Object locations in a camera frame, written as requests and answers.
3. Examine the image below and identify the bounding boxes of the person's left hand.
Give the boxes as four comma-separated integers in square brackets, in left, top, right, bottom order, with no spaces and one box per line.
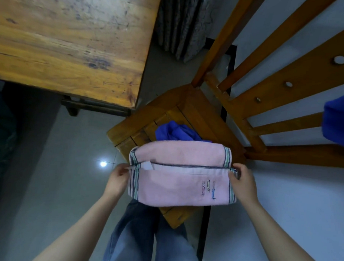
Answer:
[101,162,131,201]

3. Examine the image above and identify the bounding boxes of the person's right forearm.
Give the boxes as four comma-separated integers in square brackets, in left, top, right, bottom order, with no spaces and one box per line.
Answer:
[242,199,332,261]

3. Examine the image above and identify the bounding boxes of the pink striped towel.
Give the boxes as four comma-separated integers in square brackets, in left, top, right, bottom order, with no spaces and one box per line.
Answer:
[126,139,240,209]

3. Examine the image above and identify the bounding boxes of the person's left forearm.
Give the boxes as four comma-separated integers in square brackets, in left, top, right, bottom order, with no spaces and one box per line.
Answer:
[31,190,122,261]

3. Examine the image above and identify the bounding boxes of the person's right hand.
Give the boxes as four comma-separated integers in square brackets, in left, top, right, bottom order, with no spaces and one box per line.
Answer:
[227,163,261,206]

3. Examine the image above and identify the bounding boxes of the wooden slat-back chair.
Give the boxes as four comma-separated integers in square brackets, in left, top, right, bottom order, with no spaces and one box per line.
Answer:
[103,0,344,236]

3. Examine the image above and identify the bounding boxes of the blue towel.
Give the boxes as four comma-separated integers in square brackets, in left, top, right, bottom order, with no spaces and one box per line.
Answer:
[321,90,344,147]
[154,120,214,144]

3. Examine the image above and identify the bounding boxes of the wooden folding table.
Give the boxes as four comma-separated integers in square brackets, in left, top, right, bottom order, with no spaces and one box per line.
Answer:
[0,0,163,120]

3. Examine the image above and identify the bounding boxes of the beige patterned curtain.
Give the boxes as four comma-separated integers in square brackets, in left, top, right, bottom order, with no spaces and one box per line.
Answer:
[155,0,215,63]

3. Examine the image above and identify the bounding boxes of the person's blue jeans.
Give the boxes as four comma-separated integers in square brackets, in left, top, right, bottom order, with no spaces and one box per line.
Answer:
[103,198,204,261]

